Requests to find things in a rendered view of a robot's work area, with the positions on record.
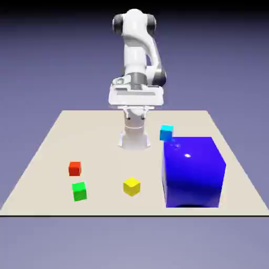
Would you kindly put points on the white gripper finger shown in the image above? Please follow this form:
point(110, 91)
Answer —
point(127, 113)
point(144, 113)

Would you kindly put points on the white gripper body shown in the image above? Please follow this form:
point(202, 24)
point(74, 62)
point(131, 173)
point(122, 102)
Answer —
point(136, 98)

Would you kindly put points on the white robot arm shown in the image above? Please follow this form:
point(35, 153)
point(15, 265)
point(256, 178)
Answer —
point(134, 37)

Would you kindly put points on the small cyan cube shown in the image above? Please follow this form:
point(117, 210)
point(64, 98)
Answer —
point(166, 132)

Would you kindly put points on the small yellow cube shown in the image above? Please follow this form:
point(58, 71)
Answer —
point(131, 187)

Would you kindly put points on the small red cube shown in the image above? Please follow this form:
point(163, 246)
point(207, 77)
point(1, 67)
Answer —
point(74, 169)

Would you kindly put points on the small green cube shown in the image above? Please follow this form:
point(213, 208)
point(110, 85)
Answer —
point(79, 191)

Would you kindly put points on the large blue box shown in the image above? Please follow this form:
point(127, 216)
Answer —
point(193, 174)

